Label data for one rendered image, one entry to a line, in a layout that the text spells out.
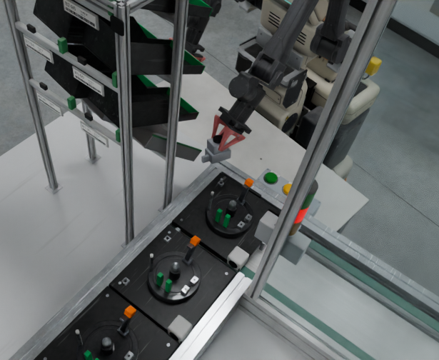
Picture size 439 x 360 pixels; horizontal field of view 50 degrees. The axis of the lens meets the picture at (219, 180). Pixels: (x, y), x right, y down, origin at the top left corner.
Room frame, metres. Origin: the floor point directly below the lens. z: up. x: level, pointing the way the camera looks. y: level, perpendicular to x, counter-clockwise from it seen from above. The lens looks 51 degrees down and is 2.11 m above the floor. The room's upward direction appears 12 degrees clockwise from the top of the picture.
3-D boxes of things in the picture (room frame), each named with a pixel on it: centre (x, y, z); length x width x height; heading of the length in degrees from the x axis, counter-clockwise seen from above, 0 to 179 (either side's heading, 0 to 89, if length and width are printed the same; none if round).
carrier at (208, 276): (0.56, 0.06, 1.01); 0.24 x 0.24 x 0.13; 63
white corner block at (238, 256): (0.66, -0.10, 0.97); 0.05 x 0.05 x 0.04; 63
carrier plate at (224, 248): (0.79, -0.05, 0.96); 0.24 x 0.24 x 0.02; 63
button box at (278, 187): (0.94, -0.22, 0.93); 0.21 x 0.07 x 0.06; 63
